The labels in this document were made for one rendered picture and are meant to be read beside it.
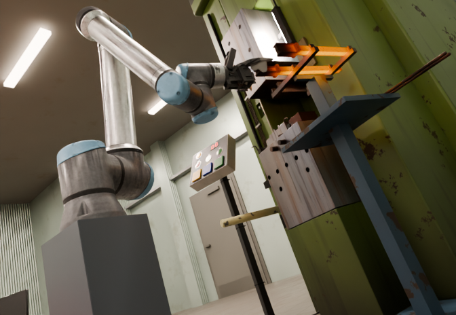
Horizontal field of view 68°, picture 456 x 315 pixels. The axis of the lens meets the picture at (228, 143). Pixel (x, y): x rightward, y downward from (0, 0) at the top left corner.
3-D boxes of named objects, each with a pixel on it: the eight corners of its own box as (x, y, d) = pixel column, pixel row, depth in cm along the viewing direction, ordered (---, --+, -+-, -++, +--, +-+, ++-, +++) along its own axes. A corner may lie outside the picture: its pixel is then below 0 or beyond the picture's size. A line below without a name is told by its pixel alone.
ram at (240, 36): (272, 50, 184) (248, -4, 198) (239, 91, 214) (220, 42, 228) (326, 53, 206) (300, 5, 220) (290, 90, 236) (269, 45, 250)
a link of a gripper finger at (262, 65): (277, 69, 125) (254, 79, 126) (272, 56, 127) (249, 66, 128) (277, 64, 122) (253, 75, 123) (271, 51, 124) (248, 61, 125)
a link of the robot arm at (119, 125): (92, 203, 115) (82, 20, 137) (127, 205, 131) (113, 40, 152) (127, 193, 110) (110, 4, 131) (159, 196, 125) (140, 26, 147)
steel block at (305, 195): (335, 208, 149) (296, 121, 164) (287, 229, 179) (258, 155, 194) (408, 187, 178) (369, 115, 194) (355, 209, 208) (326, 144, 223)
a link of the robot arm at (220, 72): (201, 73, 126) (210, 56, 118) (213, 72, 128) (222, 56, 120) (209, 93, 123) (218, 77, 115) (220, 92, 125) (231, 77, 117)
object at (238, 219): (224, 227, 184) (222, 218, 186) (220, 229, 188) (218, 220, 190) (286, 210, 207) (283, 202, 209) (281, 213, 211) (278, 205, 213)
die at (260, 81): (265, 79, 191) (259, 66, 194) (248, 99, 207) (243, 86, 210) (317, 79, 213) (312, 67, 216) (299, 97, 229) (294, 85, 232)
